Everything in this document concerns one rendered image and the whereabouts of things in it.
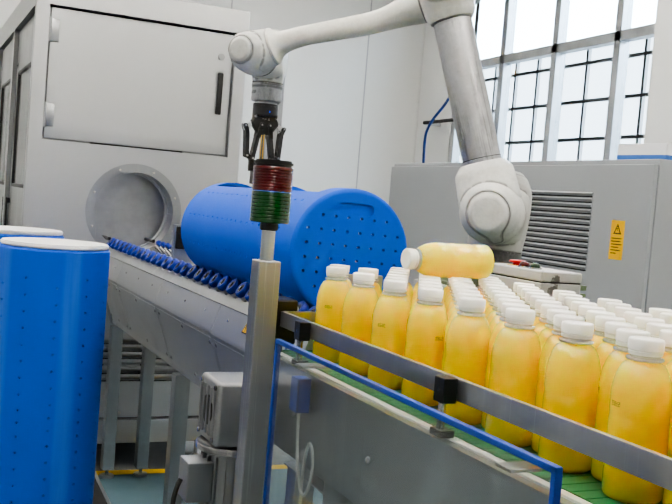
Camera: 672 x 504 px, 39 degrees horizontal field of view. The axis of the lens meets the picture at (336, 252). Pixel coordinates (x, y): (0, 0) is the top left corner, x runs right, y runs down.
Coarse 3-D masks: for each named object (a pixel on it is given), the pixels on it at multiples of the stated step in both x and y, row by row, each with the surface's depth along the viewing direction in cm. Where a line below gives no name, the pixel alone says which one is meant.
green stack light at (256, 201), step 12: (252, 192) 149; (264, 192) 147; (276, 192) 147; (252, 204) 148; (264, 204) 147; (276, 204) 147; (288, 204) 149; (252, 216) 148; (264, 216) 147; (276, 216) 147; (288, 216) 149
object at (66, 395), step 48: (0, 288) 241; (48, 288) 237; (96, 288) 245; (0, 336) 241; (48, 336) 238; (96, 336) 247; (0, 384) 240; (48, 384) 239; (96, 384) 250; (0, 432) 240; (48, 432) 239; (96, 432) 253; (0, 480) 241; (48, 480) 240
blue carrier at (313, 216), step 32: (224, 192) 259; (320, 192) 206; (352, 192) 204; (192, 224) 267; (224, 224) 241; (256, 224) 221; (288, 224) 204; (320, 224) 201; (352, 224) 205; (384, 224) 208; (192, 256) 274; (224, 256) 242; (256, 256) 219; (288, 256) 200; (320, 256) 202; (352, 256) 205; (384, 256) 208; (288, 288) 207
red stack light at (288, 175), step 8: (256, 168) 148; (264, 168) 147; (272, 168) 147; (280, 168) 147; (288, 168) 148; (256, 176) 148; (264, 176) 147; (272, 176) 147; (280, 176) 147; (288, 176) 148; (256, 184) 148; (264, 184) 147; (272, 184) 147; (280, 184) 147; (288, 184) 148; (288, 192) 149
